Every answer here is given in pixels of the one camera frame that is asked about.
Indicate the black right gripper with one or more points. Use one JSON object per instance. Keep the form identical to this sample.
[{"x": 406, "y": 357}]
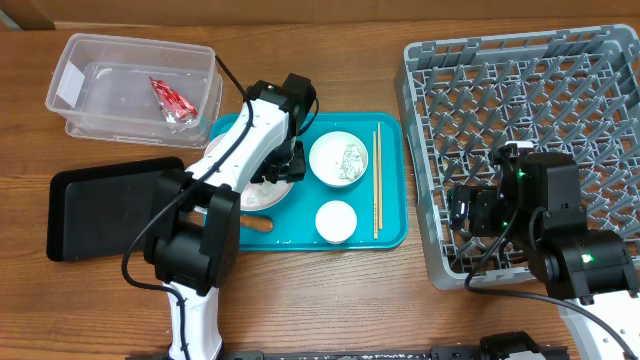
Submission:
[{"x": 480, "y": 200}]

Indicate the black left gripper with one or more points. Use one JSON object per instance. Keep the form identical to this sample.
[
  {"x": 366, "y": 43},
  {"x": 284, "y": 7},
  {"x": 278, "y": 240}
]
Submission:
[{"x": 295, "y": 172}]

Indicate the pink plate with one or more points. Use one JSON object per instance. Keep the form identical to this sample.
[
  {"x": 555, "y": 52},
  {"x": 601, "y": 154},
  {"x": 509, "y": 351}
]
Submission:
[{"x": 257, "y": 197}]

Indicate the white bowl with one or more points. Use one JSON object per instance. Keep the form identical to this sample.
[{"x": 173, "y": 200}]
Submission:
[{"x": 326, "y": 154}]

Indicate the white cup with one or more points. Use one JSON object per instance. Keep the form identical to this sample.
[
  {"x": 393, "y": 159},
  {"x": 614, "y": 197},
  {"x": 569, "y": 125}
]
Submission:
[{"x": 336, "y": 221}]

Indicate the red snack wrapper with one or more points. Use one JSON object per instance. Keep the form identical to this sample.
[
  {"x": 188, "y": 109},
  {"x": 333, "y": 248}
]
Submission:
[{"x": 175, "y": 108}]

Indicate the white tissue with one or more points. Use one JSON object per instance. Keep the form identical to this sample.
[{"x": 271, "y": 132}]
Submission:
[{"x": 352, "y": 165}]

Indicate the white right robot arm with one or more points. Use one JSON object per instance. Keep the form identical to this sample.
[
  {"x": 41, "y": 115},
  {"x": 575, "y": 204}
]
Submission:
[{"x": 536, "y": 207}]

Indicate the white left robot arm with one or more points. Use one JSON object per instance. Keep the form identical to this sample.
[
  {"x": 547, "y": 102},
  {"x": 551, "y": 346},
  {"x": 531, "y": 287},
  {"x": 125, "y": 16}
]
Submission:
[{"x": 193, "y": 236}]

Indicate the grey dishwasher rack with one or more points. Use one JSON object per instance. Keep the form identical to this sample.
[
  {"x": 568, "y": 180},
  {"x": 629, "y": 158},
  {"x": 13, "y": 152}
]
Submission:
[{"x": 574, "y": 91}]

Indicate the clear plastic waste bin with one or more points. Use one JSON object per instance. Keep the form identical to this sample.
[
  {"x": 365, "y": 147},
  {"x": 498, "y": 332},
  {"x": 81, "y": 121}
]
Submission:
[{"x": 102, "y": 86}]

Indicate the carrot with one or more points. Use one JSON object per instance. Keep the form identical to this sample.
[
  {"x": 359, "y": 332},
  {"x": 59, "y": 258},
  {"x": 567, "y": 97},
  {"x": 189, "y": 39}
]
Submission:
[{"x": 257, "y": 223}]

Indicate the teal serving tray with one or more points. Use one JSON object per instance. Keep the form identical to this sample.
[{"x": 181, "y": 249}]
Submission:
[{"x": 294, "y": 215}]

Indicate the left wooden chopstick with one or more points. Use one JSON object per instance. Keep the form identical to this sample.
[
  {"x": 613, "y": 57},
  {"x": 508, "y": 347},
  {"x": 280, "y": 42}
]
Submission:
[{"x": 375, "y": 186}]

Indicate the wooden chopstick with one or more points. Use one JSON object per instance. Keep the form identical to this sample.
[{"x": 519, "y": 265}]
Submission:
[
  {"x": 379, "y": 177},
  {"x": 375, "y": 186}
]

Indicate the right wooden chopstick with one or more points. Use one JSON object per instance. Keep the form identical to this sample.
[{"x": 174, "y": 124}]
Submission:
[{"x": 379, "y": 177}]

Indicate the black tray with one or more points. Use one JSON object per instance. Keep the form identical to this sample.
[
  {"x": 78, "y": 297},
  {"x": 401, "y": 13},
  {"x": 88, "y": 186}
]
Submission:
[{"x": 97, "y": 211}]

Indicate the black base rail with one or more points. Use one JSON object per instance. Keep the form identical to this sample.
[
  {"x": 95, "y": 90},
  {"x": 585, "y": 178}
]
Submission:
[{"x": 504, "y": 346}]

